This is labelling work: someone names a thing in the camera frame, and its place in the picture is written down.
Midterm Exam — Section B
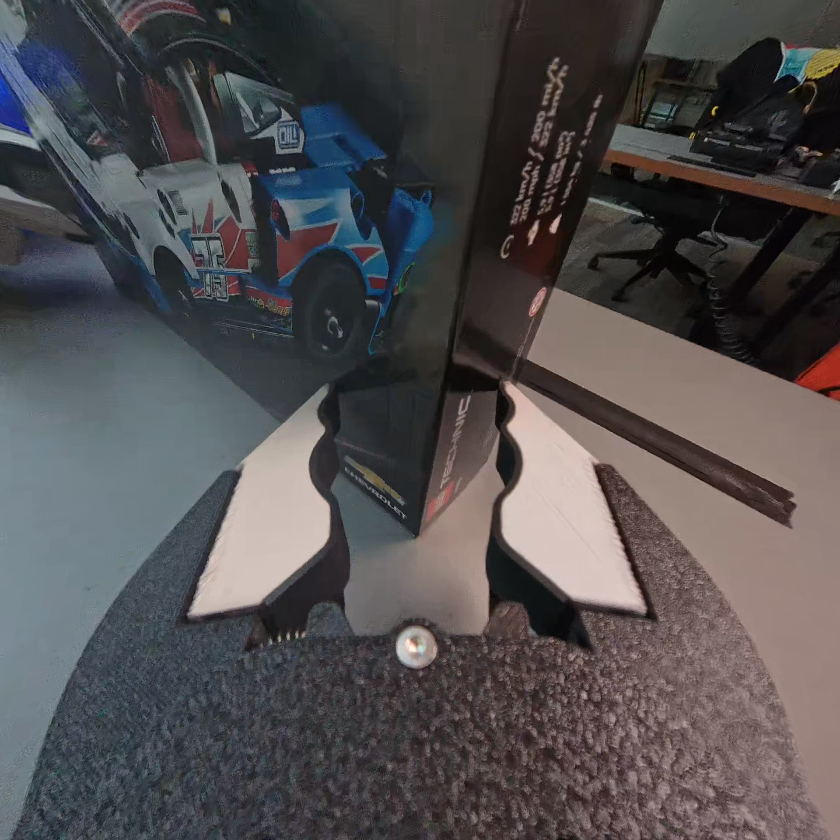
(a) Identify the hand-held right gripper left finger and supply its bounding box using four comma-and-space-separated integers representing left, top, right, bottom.
187, 385, 352, 634

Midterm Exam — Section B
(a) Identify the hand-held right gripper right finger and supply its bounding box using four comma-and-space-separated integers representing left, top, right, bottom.
489, 382, 647, 647

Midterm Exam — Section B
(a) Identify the black toy car box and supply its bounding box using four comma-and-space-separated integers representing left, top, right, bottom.
20, 0, 665, 540

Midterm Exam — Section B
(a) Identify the grey desk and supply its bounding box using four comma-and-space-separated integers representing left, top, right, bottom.
0, 243, 840, 815

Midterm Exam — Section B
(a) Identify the wooden edged desk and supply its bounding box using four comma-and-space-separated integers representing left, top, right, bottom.
602, 123, 840, 368

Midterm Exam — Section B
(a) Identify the black office chair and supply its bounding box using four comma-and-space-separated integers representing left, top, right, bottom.
586, 189, 731, 304

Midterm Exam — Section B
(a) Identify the orange red bag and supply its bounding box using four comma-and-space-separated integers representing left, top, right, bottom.
793, 341, 840, 403

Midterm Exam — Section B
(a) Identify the black keyboard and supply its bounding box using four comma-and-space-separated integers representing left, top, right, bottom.
668, 153, 757, 178

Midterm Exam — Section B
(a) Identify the black backpack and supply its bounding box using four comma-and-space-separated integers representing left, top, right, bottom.
688, 37, 840, 175

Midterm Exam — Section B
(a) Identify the coiled black cable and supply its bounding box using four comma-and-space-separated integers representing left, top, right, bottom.
704, 261, 763, 367

